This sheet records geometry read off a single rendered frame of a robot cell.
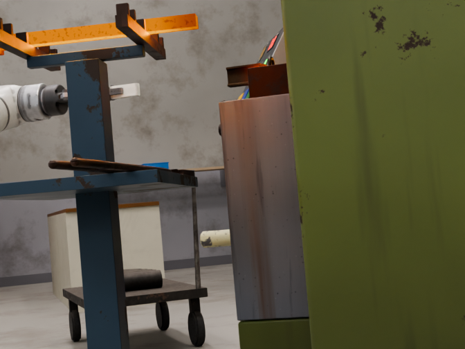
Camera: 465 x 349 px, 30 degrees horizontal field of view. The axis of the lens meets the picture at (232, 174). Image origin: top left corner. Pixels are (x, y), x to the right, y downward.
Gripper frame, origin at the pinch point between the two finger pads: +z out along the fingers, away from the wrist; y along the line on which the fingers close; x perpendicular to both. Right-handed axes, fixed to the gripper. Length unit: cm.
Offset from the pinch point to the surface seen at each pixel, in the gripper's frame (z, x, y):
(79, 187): 20, -25, 71
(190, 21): 33, 3, 50
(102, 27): 18, 3, 52
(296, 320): 41, -53, 22
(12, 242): -487, -45, -781
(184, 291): -71, -69, -230
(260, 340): 34, -57, 22
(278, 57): 29, 10, -41
